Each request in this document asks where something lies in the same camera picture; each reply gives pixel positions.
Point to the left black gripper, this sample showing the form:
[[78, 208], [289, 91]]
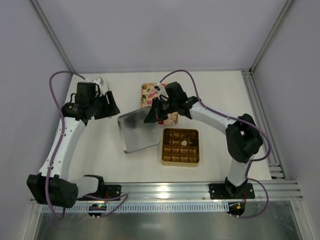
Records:
[[104, 104]]

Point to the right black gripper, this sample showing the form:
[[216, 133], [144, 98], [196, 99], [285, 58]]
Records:
[[160, 110]]

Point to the silver tin lid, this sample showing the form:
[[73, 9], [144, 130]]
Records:
[[136, 135]]

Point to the white heart chocolate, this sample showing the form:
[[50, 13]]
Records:
[[184, 143]]

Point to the metal tongs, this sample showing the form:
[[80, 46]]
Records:
[[104, 87]]

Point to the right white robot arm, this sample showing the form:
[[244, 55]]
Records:
[[242, 137]]

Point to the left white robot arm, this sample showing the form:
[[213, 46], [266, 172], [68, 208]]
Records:
[[70, 129]]

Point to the gold chocolate box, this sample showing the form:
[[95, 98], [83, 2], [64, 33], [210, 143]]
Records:
[[176, 155]]

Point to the floral tray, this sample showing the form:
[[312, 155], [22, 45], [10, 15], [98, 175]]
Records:
[[148, 92]]

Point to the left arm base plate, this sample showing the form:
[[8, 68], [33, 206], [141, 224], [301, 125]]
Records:
[[112, 192]]

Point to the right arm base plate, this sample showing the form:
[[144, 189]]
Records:
[[222, 191]]

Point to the slotted cable duct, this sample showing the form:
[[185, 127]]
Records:
[[150, 207]]

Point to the aluminium rail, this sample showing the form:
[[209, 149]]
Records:
[[160, 191]]

